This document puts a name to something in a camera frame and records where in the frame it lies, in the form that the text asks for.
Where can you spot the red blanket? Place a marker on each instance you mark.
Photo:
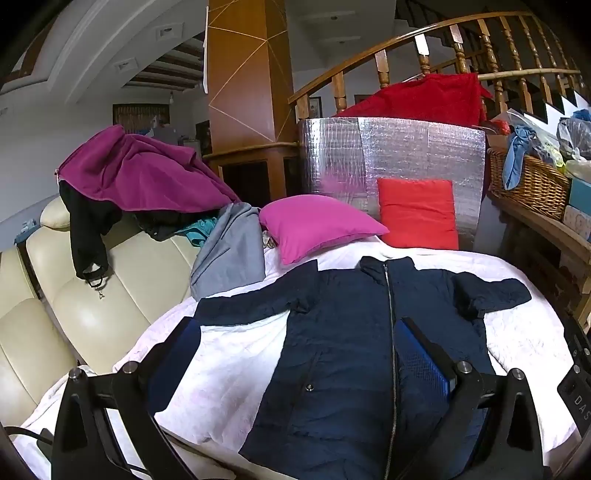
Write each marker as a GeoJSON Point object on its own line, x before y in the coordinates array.
{"type": "Point", "coordinates": [429, 101]}

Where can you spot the magenta pillow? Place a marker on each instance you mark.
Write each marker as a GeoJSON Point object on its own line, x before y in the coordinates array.
{"type": "Point", "coordinates": [314, 226]}

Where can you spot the wooden pillar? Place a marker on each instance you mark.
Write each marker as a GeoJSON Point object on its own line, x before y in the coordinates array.
{"type": "Point", "coordinates": [244, 92]}

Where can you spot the red pillow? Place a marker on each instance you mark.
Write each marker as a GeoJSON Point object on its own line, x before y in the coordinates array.
{"type": "Point", "coordinates": [418, 212]}

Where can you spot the grey garment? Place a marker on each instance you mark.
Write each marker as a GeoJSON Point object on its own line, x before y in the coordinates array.
{"type": "Point", "coordinates": [231, 254]}

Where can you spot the wooden side table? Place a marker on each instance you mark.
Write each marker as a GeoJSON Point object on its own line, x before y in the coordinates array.
{"type": "Point", "coordinates": [545, 230]}

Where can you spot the white blanket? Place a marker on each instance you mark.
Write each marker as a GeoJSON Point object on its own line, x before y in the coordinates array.
{"type": "Point", "coordinates": [231, 360]}

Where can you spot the silver foil insulation panel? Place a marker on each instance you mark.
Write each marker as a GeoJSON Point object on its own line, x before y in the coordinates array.
{"type": "Point", "coordinates": [397, 147]}

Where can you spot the magenta fleece garment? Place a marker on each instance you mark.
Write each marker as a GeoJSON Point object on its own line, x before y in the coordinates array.
{"type": "Point", "coordinates": [138, 170]}

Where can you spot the teal cloth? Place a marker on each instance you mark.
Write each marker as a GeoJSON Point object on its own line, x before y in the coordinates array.
{"type": "Point", "coordinates": [198, 228]}

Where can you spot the navy zip-up jacket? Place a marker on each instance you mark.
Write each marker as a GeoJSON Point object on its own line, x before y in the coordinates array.
{"type": "Point", "coordinates": [337, 350]}

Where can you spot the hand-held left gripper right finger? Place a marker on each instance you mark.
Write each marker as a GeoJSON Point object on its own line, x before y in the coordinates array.
{"type": "Point", "coordinates": [422, 357]}

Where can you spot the wooden stair railing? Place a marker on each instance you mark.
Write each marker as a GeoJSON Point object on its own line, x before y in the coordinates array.
{"type": "Point", "coordinates": [383, 69]}

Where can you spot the cream leather sofa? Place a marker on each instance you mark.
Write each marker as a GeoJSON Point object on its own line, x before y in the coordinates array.
{"type": "Point", "coordinates": [92, 314]}

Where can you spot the blue cloth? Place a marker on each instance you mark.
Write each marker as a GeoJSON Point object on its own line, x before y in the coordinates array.
{"type": "Point", "coordinates": [515, 152]}

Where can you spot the wicker basket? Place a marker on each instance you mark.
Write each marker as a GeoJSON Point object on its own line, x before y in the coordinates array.
{"type": "Point", "coordinates": [531, 184]}

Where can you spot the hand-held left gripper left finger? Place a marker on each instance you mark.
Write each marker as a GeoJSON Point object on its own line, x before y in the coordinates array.
{"type": "Point", "coordinates": [178, 360]}

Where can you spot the pale patterned box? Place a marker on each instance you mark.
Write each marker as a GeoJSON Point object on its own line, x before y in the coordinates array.
{"type": "Point", "coordinates": [577, 221]}

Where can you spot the teal box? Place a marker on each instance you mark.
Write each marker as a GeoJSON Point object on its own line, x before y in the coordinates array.
{"type": "Point", "coordinates": [581, 196]}

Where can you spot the grey plastic bag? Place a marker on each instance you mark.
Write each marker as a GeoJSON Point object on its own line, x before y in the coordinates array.
{"type": "Point", "coordinates": [572, 134]}

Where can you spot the framed wall picture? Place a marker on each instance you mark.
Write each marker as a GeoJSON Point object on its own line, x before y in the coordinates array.
{"type": "Point", "coordinates": [315, 108]}

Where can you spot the black garment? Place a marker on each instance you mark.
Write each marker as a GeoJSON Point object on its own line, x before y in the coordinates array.
{"type": "Point", "coordinates": [87, 230]}

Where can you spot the dark wall hanging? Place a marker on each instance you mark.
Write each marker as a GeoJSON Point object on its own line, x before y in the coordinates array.
{"type": "Point", "coordinates": [134, 117]}

